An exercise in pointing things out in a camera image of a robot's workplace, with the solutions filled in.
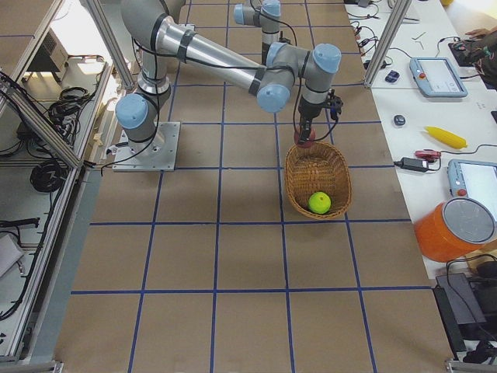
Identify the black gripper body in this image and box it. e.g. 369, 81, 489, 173
298, 88, 343, 120

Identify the red yellow apple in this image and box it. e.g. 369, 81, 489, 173
294, 128, 316, 148

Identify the green apple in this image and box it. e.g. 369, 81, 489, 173
308, 191, 332, 214

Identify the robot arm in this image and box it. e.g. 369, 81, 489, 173
117, 1, 342, 149
233, 0, 291, 64

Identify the wicker basket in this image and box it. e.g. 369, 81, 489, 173
284, 141, 352, 221

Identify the dark blue pouch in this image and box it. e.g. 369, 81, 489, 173
384, 70, 400, 84

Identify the black round puck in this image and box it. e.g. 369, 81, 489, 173
393, 114, 406, 127

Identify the black power adapter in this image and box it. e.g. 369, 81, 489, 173
394, 157, 440, 173

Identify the teach pendant tablet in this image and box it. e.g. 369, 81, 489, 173
447, 159, 496, 207
409, 58, 468, 98

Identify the yellow toy corn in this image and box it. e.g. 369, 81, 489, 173
424, 126, 467, 149

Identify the orange cylinder container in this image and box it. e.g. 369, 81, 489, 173
414, 197, 496, 263

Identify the aluminium frame post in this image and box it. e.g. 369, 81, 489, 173
364, 0, 412, 89

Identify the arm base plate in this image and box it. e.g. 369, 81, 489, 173
112, 121, 181, 172

